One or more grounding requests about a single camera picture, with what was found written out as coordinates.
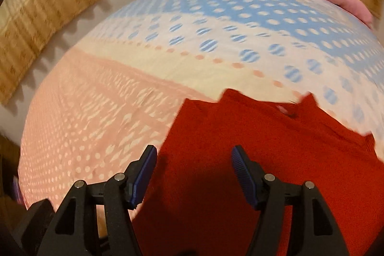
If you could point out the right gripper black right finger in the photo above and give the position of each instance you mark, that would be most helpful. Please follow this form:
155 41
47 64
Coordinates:
299 211

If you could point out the red knitted embroidered sweater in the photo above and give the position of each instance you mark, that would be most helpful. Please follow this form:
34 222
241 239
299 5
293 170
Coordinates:
195 202

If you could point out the polka dot bed cover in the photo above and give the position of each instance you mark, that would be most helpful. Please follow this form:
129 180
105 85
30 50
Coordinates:
122 86

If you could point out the beige side window curtain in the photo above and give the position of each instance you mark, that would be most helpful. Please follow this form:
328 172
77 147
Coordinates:
26 28

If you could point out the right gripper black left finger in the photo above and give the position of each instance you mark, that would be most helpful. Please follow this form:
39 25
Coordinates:
94 219

